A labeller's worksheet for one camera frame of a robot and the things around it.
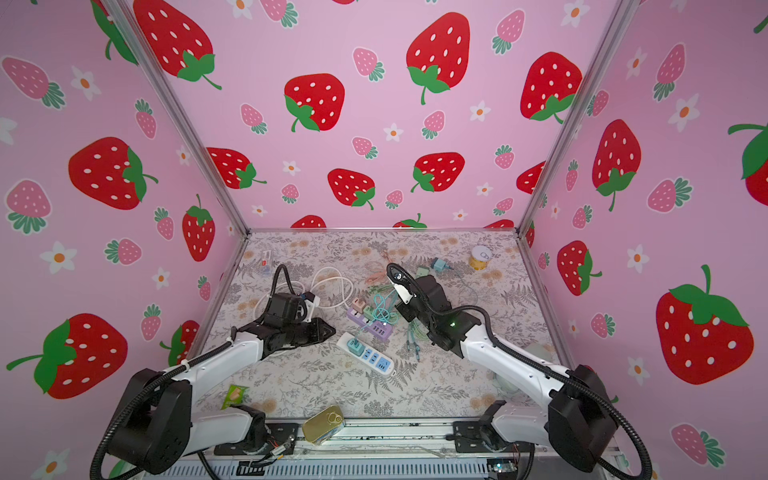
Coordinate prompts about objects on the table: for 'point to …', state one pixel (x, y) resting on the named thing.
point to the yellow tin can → (480, 257)
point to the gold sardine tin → (323, 425)
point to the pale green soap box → (509, 383)
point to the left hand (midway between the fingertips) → (334, 330)
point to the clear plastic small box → (266, 260)
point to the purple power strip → (377, 328)
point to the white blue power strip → (373, 357)
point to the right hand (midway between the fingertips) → (402, 284)
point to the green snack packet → (234, 396)
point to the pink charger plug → (358, 305)
